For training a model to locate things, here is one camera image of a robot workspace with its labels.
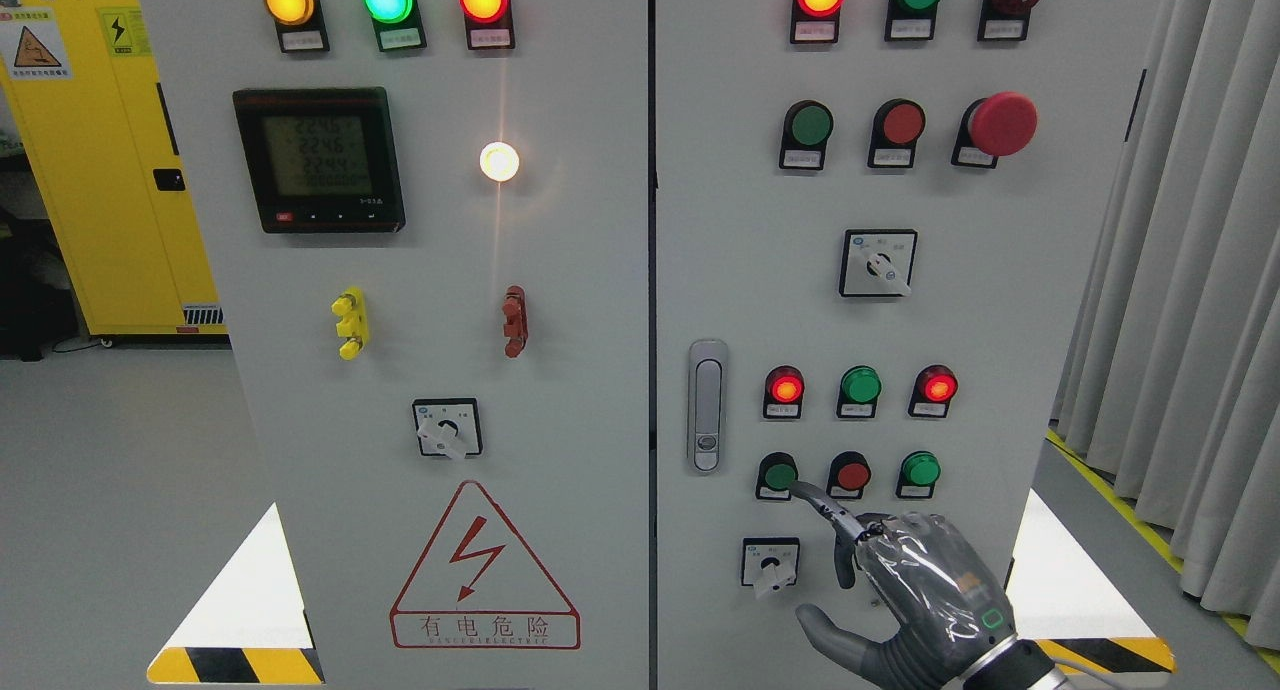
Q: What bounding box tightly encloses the green indicator lamp lower middle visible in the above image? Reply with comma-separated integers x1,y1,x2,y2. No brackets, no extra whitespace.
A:
836,365,883,420

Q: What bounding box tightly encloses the green push button lower right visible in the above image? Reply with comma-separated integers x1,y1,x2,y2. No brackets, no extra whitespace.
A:
895,451,942,501

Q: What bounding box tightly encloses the left white striped cabinet foot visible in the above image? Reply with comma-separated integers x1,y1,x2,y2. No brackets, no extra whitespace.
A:
146,506,325,689

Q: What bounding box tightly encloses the red push button upper row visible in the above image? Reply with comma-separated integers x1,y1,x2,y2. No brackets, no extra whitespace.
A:
867,99,925,169

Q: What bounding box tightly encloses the green push button upper row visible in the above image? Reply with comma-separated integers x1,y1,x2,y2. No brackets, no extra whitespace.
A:
777,99,835,172

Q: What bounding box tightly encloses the white striped cabinet foot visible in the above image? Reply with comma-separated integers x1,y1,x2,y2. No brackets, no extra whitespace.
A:
1007,493,1178,689
146,506,325,689

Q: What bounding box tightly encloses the lower left rotary selector switch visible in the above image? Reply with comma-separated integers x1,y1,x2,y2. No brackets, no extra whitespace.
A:
740,536,801,600

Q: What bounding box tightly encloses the left door rotary selector switch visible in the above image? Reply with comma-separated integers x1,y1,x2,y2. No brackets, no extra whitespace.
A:
411,398,484,460

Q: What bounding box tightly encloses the yellow safety storage cabinet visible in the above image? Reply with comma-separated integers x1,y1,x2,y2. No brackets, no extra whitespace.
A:
3,0,227,341

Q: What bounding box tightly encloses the silver cabinet door handle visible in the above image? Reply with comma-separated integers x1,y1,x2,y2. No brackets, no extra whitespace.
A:
686,339,730,472

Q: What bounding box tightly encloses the red electric hazard warning sticker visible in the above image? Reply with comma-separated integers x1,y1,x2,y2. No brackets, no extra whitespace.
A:
389,480,582,652

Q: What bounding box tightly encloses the right white striped cabinet foot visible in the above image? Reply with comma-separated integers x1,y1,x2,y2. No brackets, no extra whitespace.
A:
1007,493,1178,689

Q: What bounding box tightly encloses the green lamp top right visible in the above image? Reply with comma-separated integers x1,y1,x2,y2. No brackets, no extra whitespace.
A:
884,0,941,42

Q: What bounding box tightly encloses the yellow terminal connector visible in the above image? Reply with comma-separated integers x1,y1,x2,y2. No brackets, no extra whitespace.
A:
330,285,369,361

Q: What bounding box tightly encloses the red indicator lamp lower right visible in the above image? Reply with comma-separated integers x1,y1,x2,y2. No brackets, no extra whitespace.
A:
908,365,959,419

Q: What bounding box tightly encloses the red stop push button lower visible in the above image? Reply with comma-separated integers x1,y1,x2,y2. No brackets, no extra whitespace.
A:
826,451,872,501

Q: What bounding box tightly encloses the black digital power meter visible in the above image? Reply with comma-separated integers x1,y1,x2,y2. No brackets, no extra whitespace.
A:
232,87,406,234

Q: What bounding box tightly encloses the grey robotic right hand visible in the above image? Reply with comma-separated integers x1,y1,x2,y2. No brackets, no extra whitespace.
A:
790,481,1019,689

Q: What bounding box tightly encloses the yellow indicator lamp top left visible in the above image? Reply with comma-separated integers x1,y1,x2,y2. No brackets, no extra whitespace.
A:
262,0,330,55

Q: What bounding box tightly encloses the red mushroom emergency stop button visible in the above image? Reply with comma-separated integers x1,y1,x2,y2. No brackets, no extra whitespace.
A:
950,90,1039,169

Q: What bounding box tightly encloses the white lit indicator lamp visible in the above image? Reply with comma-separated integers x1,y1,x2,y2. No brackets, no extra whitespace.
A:
477,140,521,183

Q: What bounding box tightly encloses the red indicator lamp top left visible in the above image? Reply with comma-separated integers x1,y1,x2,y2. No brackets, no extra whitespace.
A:
458,0,516,51

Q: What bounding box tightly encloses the red terminal connector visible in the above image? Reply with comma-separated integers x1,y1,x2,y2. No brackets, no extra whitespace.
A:
500,285,529,358

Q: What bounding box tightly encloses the red indicator lamp lower left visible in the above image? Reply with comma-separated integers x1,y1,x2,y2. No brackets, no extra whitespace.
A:
762,365,805,421

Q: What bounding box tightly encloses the green indicator lamp top left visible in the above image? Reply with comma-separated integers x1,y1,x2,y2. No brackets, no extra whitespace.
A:
362,0,428,52

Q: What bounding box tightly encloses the green indicator lamp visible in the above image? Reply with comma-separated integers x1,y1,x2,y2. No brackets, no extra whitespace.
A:
836,365,883,420
362,0,428,52

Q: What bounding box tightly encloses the red indicator lamp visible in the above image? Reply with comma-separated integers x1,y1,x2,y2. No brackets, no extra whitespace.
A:
762,365,805,421
458,0,516,51
908,365,959,419

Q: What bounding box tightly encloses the grey curtain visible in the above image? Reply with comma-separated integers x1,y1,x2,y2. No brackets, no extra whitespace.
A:
1053,0,1279,649

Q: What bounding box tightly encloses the green start push button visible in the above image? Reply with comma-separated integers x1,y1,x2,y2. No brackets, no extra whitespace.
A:
755,452,799,501

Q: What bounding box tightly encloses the red lit lamp top right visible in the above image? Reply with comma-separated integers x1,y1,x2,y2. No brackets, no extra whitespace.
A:
788,0,845,46

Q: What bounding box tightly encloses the grey electrical control cabinet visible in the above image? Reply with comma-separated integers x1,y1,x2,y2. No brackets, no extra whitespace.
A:
141,0,1161,689

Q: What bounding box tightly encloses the upper right rotary selector switch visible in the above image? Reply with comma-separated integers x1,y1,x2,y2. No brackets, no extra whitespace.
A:
838,229,919,298

